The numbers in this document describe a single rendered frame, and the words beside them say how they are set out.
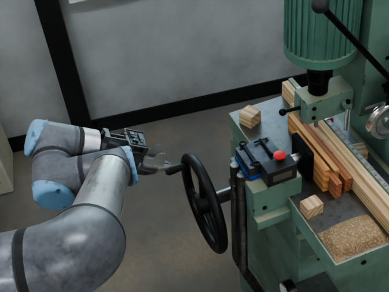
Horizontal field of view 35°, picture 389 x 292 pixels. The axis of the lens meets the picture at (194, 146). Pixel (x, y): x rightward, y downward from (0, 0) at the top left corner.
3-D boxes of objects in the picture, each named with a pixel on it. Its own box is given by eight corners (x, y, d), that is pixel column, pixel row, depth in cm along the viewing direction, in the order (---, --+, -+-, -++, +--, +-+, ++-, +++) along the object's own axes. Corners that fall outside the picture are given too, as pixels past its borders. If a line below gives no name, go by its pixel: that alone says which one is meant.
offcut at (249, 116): (238, 123, 178) (238, 112, 175) (249, 114, 180) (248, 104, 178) (251, 128, 176) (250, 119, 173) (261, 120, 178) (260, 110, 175)
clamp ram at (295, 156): (271, 165, 164) (270, 140, 157) (296, 156, 165) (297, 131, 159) (287, 188, 157) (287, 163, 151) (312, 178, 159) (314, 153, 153)
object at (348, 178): (298, 137, 171) (299, 124, 168) (306, 134, 172) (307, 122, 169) (344, 192, 155) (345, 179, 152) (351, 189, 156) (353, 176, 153)
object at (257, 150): (234, 159, 159) (233, 143, 155) (272, 145, 161) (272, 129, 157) (256, 192, 150) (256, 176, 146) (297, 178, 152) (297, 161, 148)
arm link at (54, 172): (79, 184, 132) (75, 139, 140) (25, 195, 132) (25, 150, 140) (89, 207, 140) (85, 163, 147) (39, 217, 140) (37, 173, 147)
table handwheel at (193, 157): (223, 250, 152) (206, 261, 179) (296, 222, 156) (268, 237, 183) (182, 142, 158) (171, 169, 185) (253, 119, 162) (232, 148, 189)
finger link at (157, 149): (178, 151, 160) (145, 145, 156) (169, 168, 163) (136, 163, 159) (174, 143, 163) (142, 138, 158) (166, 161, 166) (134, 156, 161)
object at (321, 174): (292, 152, 167) (292, 131, 162) (297, 150, 167) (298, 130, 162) (322, 192, 156) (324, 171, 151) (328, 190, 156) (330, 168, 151)
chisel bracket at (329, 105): (293, 114, 166) (293, 89, 160) (338, 98, 168) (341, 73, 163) (306, 131, 160) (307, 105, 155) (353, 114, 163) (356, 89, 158)
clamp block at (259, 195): (230, 180, 166) (228, 156, 160) (275, 164, 169) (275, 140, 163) (254, 219, 155) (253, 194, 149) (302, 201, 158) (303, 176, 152)
